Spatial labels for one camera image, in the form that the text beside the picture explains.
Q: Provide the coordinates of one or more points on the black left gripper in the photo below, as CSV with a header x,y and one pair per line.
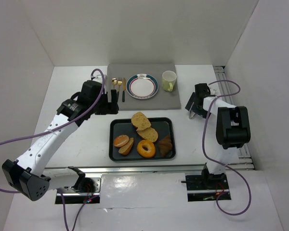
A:
x,y
108,106

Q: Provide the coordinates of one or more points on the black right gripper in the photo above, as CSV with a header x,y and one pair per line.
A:
x,y
192,105

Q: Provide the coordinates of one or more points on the metal food tongs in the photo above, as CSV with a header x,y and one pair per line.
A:
x,y
192,112

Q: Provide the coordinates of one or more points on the large seeded bread slice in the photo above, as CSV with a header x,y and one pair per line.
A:
x,y
140,121

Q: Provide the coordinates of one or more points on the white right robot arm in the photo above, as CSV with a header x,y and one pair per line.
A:
x,y
232,127

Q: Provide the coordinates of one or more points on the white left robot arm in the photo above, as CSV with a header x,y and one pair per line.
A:
x,y
27,174

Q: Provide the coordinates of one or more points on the small oval bread slice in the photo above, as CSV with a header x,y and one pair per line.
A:
x,y
125,149

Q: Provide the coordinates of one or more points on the white plate teal red rim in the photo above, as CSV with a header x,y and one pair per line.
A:
x,y
142,86

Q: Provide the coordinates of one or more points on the black baking tray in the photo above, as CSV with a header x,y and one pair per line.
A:
x,y
162,125

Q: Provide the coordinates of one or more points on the pale green mug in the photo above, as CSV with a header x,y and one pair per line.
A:
x,y
168,80

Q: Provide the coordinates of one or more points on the sesame bun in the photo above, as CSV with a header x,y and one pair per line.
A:
x,y
120,141

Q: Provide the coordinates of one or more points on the brown croissant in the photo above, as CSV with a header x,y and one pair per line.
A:
x,y
165,145

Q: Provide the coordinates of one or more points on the orange bagel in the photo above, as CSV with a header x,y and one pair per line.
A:
x,y
146,149

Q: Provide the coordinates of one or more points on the gold spoon green handle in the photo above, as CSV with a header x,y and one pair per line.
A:
x,y
114,82

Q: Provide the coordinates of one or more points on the gold fork green handle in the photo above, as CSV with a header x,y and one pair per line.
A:
x,y
119,85

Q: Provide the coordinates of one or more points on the gold knife green handle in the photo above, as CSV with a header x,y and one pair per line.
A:
x,y
123,91

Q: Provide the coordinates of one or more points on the aluminium front rail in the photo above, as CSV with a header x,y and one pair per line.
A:
x,y
141,169

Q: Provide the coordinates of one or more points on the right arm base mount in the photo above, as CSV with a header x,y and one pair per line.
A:
x,y
206,186

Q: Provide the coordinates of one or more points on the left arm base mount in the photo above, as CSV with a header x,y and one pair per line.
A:
x,y
89,193

